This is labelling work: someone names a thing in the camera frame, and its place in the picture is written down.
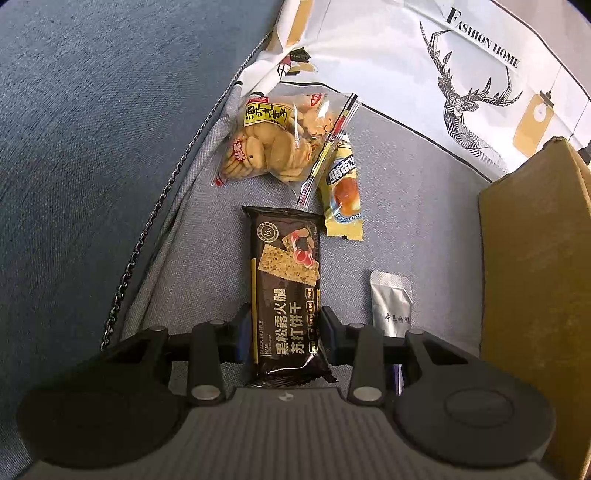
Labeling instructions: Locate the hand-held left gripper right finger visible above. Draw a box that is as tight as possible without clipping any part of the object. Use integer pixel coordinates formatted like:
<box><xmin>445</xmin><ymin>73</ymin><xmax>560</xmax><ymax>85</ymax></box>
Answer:
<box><xmin>320</xmin><ymin>305</ymin><xmax>470</xmax><ymax>407</ymax></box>

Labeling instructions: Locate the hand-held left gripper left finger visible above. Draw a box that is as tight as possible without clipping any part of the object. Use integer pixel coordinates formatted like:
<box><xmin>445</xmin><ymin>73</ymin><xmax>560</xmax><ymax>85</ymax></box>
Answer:
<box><xmin>104</xmin><ymin>302</ymin><xmax>253</xmax><ymax>407</ymax></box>

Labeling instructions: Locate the black cracker packet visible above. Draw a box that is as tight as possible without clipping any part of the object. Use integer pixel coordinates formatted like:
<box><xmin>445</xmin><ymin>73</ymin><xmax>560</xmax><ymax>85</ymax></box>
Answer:
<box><xmin>241</xmin><ymin>206</ymin><xmax>337</xmax><ymax>387</ymax></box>

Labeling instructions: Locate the brown cardboard box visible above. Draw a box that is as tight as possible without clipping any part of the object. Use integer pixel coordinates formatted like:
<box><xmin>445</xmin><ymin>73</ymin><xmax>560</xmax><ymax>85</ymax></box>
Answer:
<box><xmin>478</xmin><ymin>136</ymin><xmax>591</xmax><ymax>480</ymax></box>

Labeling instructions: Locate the silver foil sachet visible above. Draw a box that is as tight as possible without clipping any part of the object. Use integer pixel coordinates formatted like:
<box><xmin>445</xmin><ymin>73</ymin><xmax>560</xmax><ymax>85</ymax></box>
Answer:
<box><xmin>369</xmin><ymin>270</ymin><xmax>413</xmax><ymax>340</ymax></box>

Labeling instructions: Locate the grey fabric storage bag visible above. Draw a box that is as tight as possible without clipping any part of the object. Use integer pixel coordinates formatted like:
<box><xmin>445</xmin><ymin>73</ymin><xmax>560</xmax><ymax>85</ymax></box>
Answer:
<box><xmin>105</xmin><ymin>0</ymin><xmax>591</xmax><ymax>402</ymax></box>

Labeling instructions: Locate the yellow snack packet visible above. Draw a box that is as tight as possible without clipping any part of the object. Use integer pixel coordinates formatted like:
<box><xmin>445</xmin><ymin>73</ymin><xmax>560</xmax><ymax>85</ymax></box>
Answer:
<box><xmin>317</xmin><ymin>134</ymin><xmax>366</xmax><ymax>241</ymax></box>

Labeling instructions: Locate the dark metal zipper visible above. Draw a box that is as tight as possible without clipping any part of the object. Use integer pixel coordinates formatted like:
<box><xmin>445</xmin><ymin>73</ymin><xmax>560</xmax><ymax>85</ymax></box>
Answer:
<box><xmin>102</xmin><ymin>39</ymin><xmax>271</xmax><ymax>352</ymax></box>

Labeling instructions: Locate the clear bag of round cookies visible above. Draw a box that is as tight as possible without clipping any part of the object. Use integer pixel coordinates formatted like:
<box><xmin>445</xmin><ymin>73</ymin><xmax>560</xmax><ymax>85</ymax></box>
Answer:
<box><xmin>211</xmin><ymin>90</ymin><xmax>361</xmax><ymax>208</ymax></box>

